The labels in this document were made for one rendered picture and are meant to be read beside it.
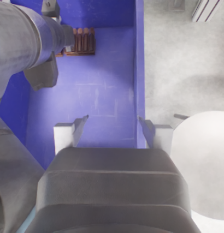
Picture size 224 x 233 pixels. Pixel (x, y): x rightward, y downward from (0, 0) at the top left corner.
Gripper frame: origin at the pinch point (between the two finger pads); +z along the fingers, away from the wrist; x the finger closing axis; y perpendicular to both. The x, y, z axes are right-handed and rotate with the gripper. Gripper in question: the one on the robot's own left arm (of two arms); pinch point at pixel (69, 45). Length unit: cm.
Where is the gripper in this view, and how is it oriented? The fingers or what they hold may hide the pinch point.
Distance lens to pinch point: 52.3
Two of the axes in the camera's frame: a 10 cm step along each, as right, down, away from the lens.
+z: 1.0, -4.6, 8.8
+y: -0.5, -8.9, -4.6
